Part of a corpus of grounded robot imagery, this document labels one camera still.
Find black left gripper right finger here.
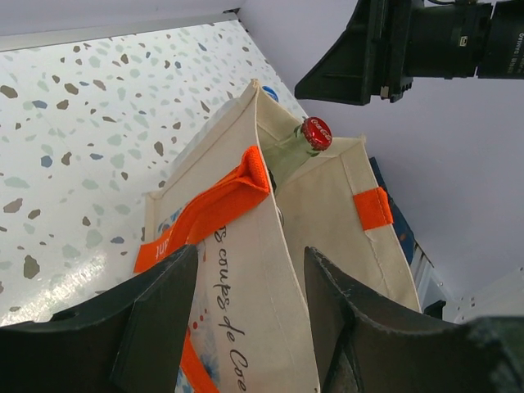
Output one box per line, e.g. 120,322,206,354
304,247,523,392

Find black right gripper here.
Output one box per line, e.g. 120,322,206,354
294,0,491,106

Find dark blue denim cloth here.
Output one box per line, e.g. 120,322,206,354
369,157,415,264

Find dark cola glass bottle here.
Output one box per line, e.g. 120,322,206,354
262,117,332,187

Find beige canvas bag orange handles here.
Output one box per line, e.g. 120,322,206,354
134,81,420,392

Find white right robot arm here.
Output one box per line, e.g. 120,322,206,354
295,1,523,106

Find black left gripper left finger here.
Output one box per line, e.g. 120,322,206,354
1,246,198,392

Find clear water bottle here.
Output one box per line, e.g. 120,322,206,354
262,85,279,102

